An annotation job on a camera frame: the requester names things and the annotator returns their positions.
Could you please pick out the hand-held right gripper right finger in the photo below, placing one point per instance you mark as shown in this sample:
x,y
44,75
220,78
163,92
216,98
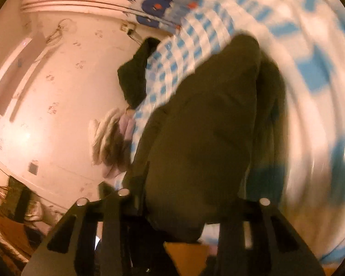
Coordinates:
x,y
230,245

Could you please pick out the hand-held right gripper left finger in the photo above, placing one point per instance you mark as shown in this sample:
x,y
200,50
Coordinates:
x,y
115,224

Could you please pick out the olive green jacket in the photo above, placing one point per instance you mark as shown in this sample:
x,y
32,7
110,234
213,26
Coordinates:
x,y
212,126

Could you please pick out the fluffy beige blanket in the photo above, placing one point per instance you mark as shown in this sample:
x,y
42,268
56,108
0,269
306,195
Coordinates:
x,y
105,139

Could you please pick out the pink cloth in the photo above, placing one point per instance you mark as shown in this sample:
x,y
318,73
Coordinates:
x,y
127,128

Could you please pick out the dark cloth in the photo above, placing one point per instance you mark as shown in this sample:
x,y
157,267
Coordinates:
x,y
133,76

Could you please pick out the blue white checkered bed sheet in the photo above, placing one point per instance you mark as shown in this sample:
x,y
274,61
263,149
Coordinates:
x,y
304,49

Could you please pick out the whale print blanket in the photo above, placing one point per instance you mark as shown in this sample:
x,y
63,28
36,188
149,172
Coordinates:
x,y
164,3

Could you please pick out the dark wall socket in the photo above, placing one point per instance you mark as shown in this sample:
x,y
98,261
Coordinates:
x,y
33,167

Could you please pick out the white wall socket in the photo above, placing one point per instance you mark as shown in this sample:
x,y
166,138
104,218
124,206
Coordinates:
x,y
127,28

